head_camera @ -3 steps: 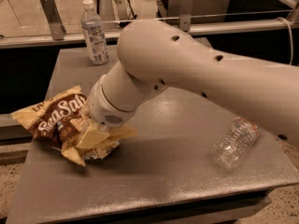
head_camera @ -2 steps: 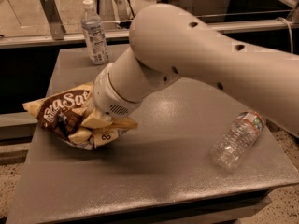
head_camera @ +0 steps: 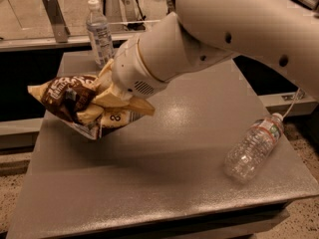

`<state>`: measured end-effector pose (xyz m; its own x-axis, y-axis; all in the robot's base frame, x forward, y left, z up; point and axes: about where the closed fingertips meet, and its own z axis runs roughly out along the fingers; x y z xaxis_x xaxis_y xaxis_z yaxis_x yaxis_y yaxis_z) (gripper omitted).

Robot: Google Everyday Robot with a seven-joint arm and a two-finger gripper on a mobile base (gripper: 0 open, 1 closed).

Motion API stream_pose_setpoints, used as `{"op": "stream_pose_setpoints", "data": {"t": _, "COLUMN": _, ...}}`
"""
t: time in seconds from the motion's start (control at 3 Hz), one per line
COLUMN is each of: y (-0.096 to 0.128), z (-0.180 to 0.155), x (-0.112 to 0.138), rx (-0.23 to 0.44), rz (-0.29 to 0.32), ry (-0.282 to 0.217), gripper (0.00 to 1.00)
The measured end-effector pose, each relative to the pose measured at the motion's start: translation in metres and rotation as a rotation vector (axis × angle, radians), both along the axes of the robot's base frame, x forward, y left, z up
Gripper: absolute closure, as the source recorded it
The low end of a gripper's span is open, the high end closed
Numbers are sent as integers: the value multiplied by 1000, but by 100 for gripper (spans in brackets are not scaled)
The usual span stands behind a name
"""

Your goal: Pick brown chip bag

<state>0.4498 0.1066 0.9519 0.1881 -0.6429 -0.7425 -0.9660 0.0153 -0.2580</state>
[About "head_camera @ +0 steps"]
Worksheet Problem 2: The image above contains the grey table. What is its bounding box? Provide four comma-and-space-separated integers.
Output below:
6, 61, 318, 239

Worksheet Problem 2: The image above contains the left metal rail bracket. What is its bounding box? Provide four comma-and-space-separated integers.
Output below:
42, 0, 70, 43

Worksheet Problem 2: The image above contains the upright labelled water bottle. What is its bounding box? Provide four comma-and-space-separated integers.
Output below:
86, 0, 115, 69

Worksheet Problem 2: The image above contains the brown sea salt chip bag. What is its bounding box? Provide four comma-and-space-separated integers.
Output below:
27, 75, 130, 140

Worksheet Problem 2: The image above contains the lying clear water bottle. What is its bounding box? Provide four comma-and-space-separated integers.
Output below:
224, 113, 284, 183

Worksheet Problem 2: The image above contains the horizontal metal rail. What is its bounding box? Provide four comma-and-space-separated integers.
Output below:
0, 32, 138, 54

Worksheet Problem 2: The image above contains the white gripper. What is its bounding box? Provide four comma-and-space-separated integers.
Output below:
77, 35, 167, 124

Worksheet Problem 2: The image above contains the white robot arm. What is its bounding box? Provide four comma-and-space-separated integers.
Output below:
93, 0, 319, 108

